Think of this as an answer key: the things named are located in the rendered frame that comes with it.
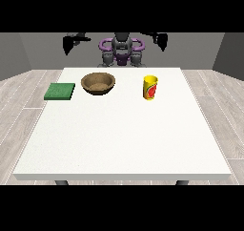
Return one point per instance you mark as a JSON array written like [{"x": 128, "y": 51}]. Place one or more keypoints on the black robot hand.
[
  {"x": 68, "y": 44},
  {"x": 161, "y": 39}
]

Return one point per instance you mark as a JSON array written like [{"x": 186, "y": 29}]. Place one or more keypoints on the yellow cup with melon print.
[{"x": 150, "y": 88}]

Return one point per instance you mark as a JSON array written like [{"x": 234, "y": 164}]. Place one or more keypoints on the grey robot trunk purple rings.
[{"x": 121, "y": 51}]

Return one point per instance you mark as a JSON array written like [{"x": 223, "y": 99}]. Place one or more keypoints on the brown wooden bowl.
[{"x": 98, "y": 83}]

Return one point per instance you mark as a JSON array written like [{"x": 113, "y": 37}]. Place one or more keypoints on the green square pad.
[{"x": 59, "y": 91}]

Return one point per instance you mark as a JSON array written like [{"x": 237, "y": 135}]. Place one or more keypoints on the dark table leg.
[{"x": 61, "y": 182}]

